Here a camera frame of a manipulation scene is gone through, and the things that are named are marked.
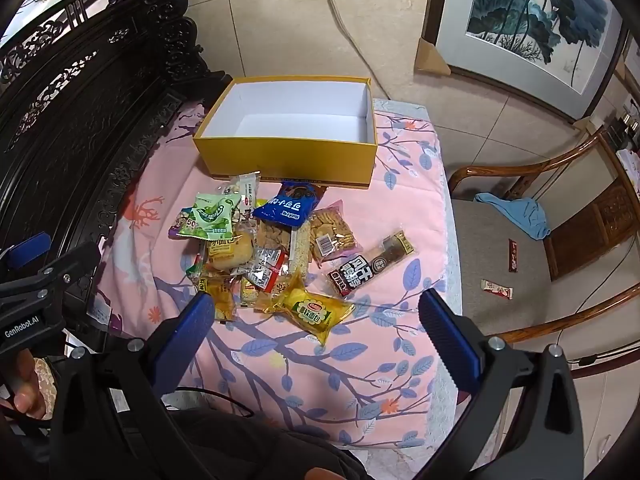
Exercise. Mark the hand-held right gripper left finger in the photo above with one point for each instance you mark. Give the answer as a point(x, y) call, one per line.
point(185, 327)

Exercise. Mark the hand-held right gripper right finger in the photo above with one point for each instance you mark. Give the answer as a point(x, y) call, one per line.
point(445, 340)

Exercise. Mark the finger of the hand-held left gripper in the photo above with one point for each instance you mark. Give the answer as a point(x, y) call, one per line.
point(30, 250)
point(55, 270)

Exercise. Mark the orange snack packet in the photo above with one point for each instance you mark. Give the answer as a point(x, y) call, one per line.
point(220, 295)

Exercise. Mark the clear round bread packet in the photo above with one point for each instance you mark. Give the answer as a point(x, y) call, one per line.
point(225, 255)

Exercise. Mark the green snack packet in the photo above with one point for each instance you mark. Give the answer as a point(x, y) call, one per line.
point(212, 215)

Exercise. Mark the yellow bread packet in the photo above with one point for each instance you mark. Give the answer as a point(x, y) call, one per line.
point(312, 312)

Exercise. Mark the clear cracker packet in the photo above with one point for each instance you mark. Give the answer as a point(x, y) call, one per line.
point(332, 232)

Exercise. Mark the blue snack packet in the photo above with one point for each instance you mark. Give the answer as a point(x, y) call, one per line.
point(285, 207)

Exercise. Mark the yellow cardboard shoe box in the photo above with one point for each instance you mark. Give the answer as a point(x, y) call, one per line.
point(285, 160)

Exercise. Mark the person's left hand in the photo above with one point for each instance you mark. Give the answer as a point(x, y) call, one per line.
point(30, 390)

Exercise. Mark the purple snack packet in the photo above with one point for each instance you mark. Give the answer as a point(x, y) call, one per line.
point(177, 225)

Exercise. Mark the dark red snack packet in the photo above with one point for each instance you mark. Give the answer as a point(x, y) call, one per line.
point(514, 255)

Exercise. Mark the black and brown snack packet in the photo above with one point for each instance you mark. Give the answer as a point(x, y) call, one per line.
point(360, 270)

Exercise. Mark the wooden armchair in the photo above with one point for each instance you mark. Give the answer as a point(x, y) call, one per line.
point(500, 240)

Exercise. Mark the tan peanut packet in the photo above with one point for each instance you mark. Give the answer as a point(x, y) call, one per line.
point(272, 235)

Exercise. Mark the clear sesame bar packet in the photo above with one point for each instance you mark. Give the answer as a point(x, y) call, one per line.
point(299, 255)

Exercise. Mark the pink floral cloth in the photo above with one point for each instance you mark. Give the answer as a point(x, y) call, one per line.
point(400, 200)

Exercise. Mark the dark carved wooden furniture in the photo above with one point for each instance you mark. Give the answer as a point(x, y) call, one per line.
point(75, 110)

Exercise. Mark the blue cloth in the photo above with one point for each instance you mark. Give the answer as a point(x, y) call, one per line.
point(520, 212)

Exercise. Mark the clear white bun packet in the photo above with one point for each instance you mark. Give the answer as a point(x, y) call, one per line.
point(245, 190)

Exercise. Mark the brown cardboard piece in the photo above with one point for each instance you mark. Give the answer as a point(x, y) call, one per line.
point(432, 57)

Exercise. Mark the framed lotus painting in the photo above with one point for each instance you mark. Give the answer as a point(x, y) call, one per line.
point(525, 10)

